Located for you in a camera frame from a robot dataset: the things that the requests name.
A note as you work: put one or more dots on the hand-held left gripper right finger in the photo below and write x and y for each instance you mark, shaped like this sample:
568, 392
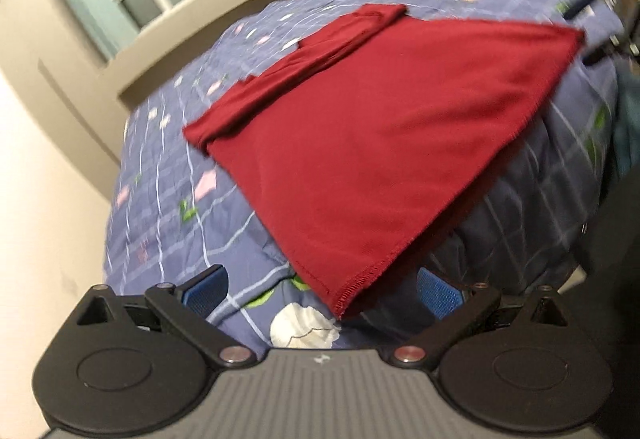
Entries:
440, 294

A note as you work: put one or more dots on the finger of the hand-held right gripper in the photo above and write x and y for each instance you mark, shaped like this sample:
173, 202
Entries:
580, 6

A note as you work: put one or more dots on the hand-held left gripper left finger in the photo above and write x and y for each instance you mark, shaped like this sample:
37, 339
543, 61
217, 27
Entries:
205, 291

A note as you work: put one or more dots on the dark red sweater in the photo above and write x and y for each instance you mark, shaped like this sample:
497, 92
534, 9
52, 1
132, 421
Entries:
380, 129

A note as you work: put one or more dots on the blue checked floral quilt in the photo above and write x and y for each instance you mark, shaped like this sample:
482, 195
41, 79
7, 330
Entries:
175, 239

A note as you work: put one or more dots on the person's blue trouser leg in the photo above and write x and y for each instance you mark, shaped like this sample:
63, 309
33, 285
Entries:
627, 119

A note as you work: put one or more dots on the beige wardrobe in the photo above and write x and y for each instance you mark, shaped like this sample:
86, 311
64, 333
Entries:
60, 109

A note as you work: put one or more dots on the beige window cabinet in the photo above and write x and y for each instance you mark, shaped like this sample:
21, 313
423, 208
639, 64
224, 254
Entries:
200, 34

